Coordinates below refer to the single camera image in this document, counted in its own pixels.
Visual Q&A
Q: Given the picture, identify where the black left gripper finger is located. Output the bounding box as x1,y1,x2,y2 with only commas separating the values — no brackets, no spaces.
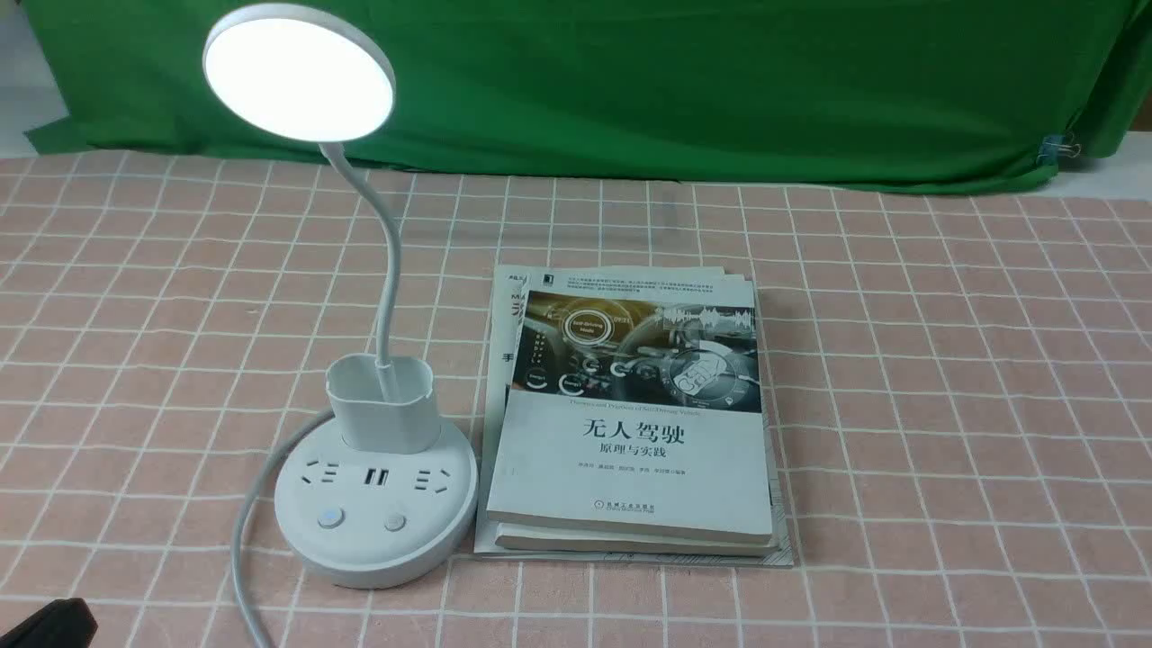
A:
1,598,98,648

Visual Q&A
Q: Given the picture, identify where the white desk lamp with base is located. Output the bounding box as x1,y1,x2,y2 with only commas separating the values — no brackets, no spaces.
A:
202,3,479,596

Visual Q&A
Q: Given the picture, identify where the bottom thin book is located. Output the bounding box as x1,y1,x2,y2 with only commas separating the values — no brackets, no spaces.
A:
472,264,795,568

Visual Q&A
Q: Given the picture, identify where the top book autonomous driving cover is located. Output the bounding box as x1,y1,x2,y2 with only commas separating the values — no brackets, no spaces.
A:
486,276,776,545

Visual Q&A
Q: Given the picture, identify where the pink checkered tablecloth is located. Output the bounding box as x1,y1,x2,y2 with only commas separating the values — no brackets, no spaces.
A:
1,151,1151,647

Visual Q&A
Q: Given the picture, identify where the green backdrop cloth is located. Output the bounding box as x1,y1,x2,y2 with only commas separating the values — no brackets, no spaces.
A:
21,1,1149,195

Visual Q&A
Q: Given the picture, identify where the blue binder clip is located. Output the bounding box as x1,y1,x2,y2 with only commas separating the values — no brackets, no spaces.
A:
1036,131,1082,166

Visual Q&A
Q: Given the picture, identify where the white lamp power cable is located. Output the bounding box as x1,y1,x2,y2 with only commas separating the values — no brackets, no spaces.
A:
230,409,336,648

